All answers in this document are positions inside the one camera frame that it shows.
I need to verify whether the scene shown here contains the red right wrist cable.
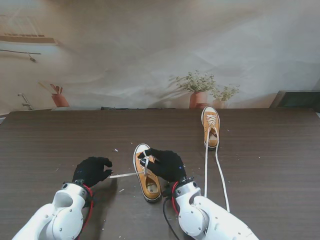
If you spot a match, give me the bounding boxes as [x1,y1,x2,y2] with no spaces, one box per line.
[171,181,181,216]

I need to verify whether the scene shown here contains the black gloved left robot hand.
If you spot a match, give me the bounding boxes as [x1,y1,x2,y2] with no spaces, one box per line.
[72,156,114,188]

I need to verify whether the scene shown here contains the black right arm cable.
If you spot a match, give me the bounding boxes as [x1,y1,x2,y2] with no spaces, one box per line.
[162,196,180,240]

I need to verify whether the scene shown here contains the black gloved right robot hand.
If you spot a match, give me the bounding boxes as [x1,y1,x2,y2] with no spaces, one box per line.
[138,148,188,183]

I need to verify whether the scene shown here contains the red wrist cable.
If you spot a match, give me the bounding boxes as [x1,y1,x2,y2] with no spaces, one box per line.
[171,181,181,216]
[81,184,95,232]

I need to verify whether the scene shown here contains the red left wrist cable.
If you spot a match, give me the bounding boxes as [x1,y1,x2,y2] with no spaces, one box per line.
[81,184,95,232]

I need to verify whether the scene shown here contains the black right wrist box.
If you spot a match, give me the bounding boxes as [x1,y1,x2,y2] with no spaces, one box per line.
[161,186,174,199]

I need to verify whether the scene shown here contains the printed kitchen backdrop cloth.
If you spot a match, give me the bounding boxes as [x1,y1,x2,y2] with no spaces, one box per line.
[0,0,320,112]

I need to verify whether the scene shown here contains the yellow canvas sneaker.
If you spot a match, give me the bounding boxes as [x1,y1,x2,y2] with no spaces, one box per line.
[133,143,163,203]
[200,106,221,149]

